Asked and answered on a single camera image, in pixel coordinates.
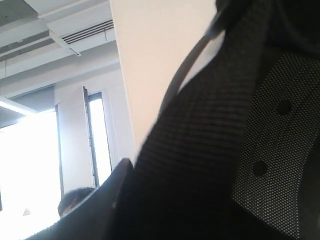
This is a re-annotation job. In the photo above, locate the black helmet with visor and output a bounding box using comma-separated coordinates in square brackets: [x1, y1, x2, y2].
[32, 0, 320, 240]

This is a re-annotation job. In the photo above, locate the dark-haired person head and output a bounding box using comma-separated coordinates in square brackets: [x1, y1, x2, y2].
[57, 187, 95, 218]

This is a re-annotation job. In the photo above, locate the ceiling air vent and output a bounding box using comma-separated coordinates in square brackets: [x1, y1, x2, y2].
[49, 20, 116, 57]

